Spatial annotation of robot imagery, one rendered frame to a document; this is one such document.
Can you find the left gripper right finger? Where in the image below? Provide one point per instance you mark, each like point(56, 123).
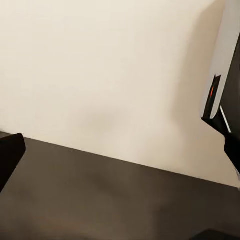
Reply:
point(232, 149)

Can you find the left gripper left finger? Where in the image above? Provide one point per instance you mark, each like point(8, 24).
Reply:
point(12, 149)

